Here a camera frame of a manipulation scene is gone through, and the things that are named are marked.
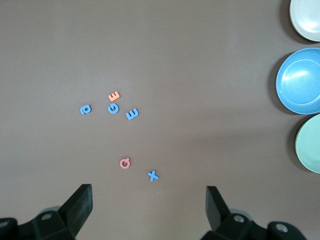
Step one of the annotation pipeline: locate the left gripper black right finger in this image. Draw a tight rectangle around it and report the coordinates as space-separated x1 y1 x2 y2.
199 186 307 240

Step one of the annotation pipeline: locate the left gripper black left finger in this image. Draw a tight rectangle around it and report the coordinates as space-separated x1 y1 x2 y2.
0 184 94 240

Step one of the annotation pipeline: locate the blue foam letter a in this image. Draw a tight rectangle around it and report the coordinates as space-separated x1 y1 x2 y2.
79 104 93 116

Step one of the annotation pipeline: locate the blue foam letter G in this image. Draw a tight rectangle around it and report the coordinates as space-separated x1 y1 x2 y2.
107 102 120 115

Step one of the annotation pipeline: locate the pink foam letter Q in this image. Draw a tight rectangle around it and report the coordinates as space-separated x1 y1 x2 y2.
119 157 132 170

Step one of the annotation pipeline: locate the blue foam letter X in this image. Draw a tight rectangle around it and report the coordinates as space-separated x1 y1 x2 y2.
147 170 160 182

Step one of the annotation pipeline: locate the blue foam letter E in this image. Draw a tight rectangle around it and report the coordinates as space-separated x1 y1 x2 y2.
125 107 140 122

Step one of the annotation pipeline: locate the light green plate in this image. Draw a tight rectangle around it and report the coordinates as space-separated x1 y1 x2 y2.
294 114 320 174

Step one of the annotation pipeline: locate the orange foam letter E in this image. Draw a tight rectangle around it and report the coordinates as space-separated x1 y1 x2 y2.
107 91 121 102

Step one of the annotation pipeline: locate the blue plate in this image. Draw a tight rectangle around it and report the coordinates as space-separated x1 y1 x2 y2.
275 47 320 115

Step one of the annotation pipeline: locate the beige plate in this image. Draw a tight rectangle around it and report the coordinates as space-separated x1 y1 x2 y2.
289 0 320 42

